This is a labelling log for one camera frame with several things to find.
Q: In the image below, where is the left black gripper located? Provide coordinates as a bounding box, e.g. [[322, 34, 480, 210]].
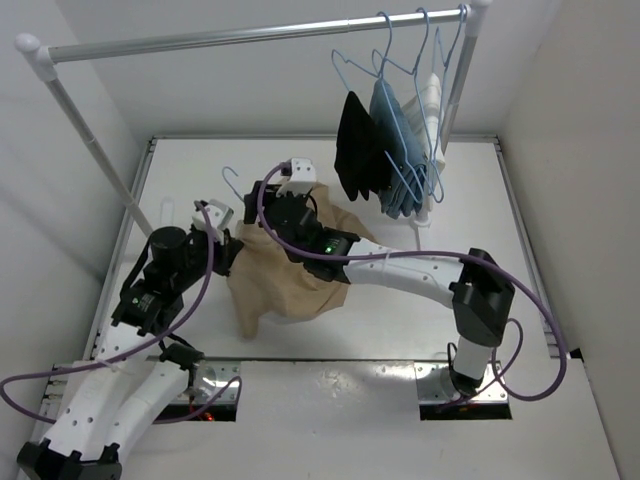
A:
[[172, 223, 243, 291]]

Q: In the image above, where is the beige t shirt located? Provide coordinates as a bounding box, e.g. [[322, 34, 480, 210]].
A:
[[225, 183, 380, 342]]

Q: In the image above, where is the light blue wire hanger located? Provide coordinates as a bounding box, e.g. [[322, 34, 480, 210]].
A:
[[221, 166, 244, 202]]

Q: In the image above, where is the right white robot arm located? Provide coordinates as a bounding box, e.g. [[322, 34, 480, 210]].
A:
[[243, 182, 515, 399]]

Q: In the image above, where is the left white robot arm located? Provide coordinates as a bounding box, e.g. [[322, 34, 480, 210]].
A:
[[17, 225, 244, 479]]

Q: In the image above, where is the blue hanger with black garment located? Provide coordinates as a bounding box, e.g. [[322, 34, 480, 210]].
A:
[[331, 48, 396, 166]]

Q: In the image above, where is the blue hanger with denim garment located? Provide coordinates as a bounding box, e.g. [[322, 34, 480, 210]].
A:
[[370, 9, 436, 201]]

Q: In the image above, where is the blue hanger with white garment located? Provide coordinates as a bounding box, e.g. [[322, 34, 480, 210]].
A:
[[423, 4, 468, 203]]

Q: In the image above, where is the black hanging garment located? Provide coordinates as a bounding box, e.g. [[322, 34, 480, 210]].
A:
[[334, 91, 391, 201]]

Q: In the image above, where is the blue denim hanging garment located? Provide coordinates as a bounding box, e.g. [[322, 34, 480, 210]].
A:
[[369, 79, 429, 219]]

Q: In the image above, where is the white hanging garment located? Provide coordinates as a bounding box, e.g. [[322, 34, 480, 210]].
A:
[[399, 72, 449, 214]]

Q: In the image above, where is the white and silver clothes rack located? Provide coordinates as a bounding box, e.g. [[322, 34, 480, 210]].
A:
[[14, 1, 492, 236]]

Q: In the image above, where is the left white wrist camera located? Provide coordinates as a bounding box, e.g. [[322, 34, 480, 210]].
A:
[[192, 199, 234, 231]]

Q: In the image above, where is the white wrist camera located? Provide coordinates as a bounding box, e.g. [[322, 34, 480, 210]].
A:
[[276, 157, 317, 197], [192, 199, 234, 231]]

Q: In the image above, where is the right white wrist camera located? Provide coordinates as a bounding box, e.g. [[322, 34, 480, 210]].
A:
[[276, 157, 317, 197]]

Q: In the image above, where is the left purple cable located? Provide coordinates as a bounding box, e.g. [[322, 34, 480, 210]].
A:
[[0, 199, 244, 425]]

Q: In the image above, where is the purple cable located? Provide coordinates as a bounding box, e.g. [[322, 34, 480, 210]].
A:
[[257, 162, 571, 411], [0, 199, 244, 425]]

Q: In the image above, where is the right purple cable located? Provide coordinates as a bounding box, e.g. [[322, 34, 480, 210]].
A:
[[257, 162, 571, 411]]

